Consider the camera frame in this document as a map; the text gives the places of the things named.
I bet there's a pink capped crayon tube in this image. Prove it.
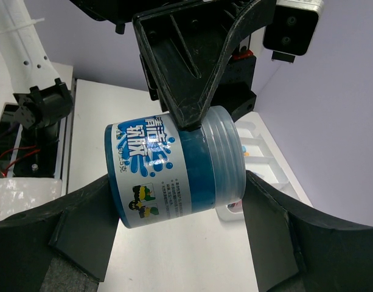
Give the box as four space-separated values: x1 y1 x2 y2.
228 201 242 213

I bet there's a silver foil sheet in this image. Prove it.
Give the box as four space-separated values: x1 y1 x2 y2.
0 178 62 221

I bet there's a white compartment tray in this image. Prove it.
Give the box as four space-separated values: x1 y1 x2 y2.
216 120 290 223

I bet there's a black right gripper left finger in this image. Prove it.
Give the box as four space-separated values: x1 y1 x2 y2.
0 176 119 291

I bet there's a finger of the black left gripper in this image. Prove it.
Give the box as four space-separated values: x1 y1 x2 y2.
131 0 277 133

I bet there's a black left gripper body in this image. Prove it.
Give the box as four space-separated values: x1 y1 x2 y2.
70 0 277 121

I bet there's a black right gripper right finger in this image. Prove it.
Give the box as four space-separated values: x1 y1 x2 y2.
242 171 373 291

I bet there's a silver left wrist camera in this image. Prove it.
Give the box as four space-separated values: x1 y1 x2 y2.
254 1 324 63

